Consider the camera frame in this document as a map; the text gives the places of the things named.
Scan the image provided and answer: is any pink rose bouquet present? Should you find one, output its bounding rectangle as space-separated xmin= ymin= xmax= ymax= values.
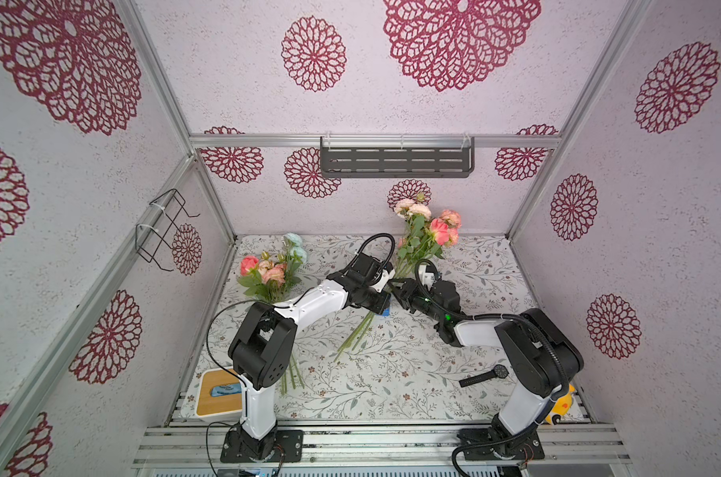
xmin=334 ymin=192 xmax=464 ymax=363

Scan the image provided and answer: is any mixed pastel flower bouquet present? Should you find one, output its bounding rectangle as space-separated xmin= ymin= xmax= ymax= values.
xmin=237 ymin=231 xmax=309 ymax=397

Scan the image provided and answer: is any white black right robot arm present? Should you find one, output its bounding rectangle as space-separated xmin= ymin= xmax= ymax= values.
xmin=390 ymin=278 xmax=584 ymax=438

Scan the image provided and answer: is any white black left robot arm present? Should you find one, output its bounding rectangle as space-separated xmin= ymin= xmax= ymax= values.
xmin=228 ymin=268 xmax=395 ymax=440

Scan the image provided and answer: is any black round knob tool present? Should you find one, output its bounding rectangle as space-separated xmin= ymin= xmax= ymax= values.
xmin=459 ymin=364 xmax=509 ymax=388

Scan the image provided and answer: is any yellow plush bear toy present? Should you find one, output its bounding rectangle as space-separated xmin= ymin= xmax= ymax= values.
xmin=545 ymin=384 xmax=576 ymax=425

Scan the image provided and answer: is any wooden lid tissue box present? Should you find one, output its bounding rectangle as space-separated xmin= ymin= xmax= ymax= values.
xmin=195 ymin=369 xmax=244 ymax=423

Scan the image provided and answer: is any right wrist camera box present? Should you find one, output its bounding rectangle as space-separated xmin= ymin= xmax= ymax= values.
xmin=417 ymin=262 xmax=458 ymax=299

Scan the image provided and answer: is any grey wall shelf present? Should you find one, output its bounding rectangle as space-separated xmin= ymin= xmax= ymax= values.
xmin=319 ymin=136 xmax=475 ymax=179

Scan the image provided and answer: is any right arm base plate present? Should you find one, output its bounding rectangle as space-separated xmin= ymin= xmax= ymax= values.
xmin=457 ymin=425 xmax=545 ymax=461

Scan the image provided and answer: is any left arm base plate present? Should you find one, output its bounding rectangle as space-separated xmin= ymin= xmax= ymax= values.
xmin=220 ymin=425 xmax=304 ymax=464

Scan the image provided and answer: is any black wire wall rack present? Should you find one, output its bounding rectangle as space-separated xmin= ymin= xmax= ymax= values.
xmin=133 ymin=188 xmax=199 ymax=272

